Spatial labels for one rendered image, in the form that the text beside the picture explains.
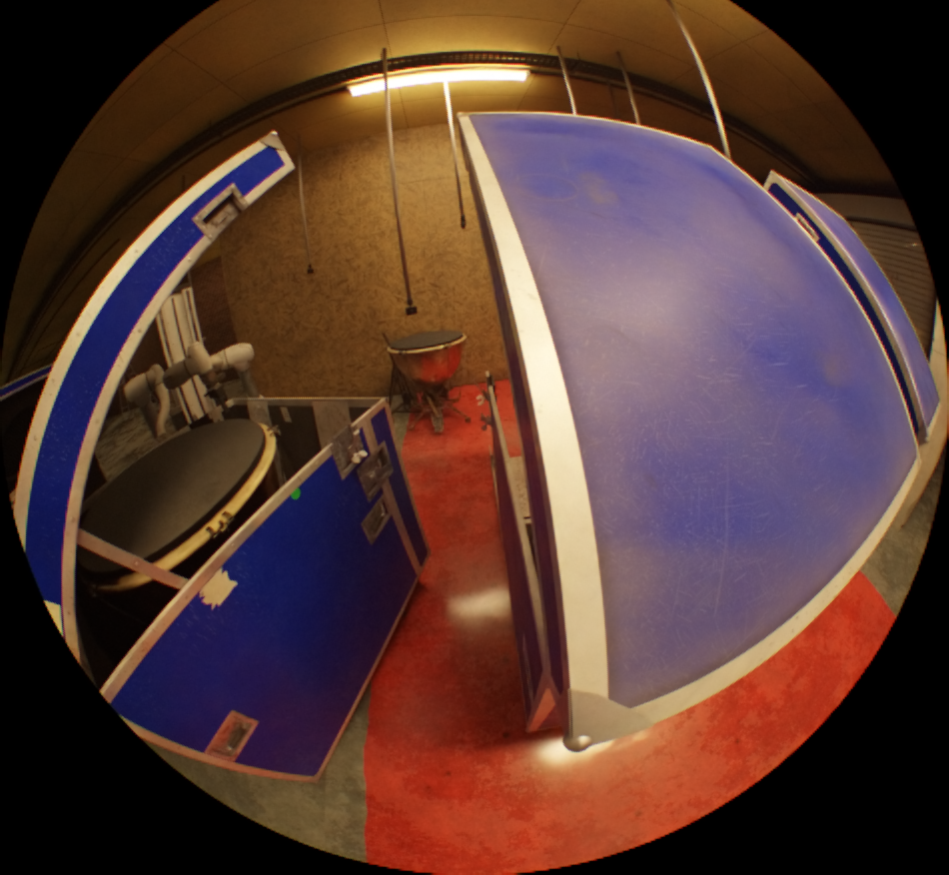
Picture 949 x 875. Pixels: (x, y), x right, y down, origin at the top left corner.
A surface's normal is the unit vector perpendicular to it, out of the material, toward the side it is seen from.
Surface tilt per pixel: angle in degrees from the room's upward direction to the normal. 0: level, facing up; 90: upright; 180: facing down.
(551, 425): 41
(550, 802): 0
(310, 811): 0
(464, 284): 90
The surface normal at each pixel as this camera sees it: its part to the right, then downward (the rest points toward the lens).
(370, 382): 0.10, 0.39
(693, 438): -0.06, -0.42
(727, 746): -0.11, -0.91
